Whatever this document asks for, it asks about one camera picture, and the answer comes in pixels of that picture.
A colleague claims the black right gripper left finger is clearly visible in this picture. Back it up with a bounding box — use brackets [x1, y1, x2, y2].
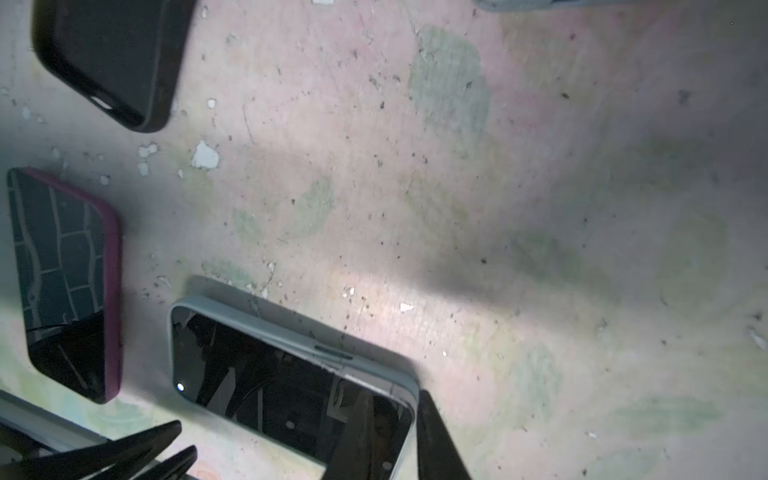
[322, 392, 375, 480]

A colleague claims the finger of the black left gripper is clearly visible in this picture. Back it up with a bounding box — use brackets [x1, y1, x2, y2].
[1, 420, 182, 479]
[135, 446, 198, 480]

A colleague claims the light blue phone case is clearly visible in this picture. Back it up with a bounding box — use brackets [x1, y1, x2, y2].
[167, 293, 421, 480]
[472, 0, 632, 13]

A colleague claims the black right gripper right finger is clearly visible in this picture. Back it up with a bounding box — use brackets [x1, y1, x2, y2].
[416, 390, 471, 480]

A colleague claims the black phone case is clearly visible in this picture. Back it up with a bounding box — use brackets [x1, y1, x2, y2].
[31, 0, 196, 133]

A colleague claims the purple phone black screen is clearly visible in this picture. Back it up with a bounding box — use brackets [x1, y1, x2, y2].
[6, 167, 122, 404]

